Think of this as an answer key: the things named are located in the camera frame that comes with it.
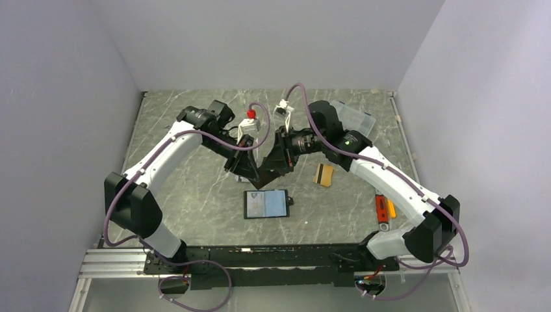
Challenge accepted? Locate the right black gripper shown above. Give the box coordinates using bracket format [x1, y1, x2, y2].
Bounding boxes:
[261, 125, 327, 170]

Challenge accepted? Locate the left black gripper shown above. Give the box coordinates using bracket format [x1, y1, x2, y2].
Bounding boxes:
[203, 131, 261, 183]

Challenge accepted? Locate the black leather card holder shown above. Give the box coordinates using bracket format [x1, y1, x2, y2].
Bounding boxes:
[243, 189, 294, 220]

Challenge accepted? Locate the tan wooden block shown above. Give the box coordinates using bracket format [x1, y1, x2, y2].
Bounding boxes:
[313, 163, 334, 187]

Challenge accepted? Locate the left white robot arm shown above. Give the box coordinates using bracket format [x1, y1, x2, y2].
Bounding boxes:
[103, 100, 265, 273]

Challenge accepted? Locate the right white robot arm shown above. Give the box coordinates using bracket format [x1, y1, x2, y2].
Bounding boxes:
[254, 101, 460, 270]

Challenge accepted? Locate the clear plastic organizer box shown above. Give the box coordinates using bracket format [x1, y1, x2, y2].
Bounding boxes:
[329, 101, 376, 137]

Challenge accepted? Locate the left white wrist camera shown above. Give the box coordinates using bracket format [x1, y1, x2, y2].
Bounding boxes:
[237, 109, 260, 142]

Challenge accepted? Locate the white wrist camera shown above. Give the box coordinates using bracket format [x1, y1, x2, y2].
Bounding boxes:
[237, 109, 260, 142]
[273, 99, 294, 133]

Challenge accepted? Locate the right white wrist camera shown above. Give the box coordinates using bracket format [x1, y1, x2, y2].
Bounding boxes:
[273, 99, 294, 133]

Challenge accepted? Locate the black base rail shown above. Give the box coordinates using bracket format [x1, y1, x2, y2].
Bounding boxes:
[144, 243, 400, 290]

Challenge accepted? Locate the orange handled tool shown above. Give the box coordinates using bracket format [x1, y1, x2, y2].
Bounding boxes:
[375, 193, 390, 232]

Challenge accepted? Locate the yellow handled tool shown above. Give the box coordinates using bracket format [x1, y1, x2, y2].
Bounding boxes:
[387, 199, 397, 219]

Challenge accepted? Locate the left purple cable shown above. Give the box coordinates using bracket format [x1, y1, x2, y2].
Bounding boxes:
[102, 101, 272, 312]

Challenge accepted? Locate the purple cable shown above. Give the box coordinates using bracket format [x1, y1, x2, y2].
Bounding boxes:
[285, 83, 470, 302]
[102, 101, 272, 312]

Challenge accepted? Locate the aluminium frame rail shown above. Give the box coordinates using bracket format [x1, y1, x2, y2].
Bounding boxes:
[79, 248, 147, 279]

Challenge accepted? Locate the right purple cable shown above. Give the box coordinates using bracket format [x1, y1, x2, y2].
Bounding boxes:
[285, 83, 470, 302]

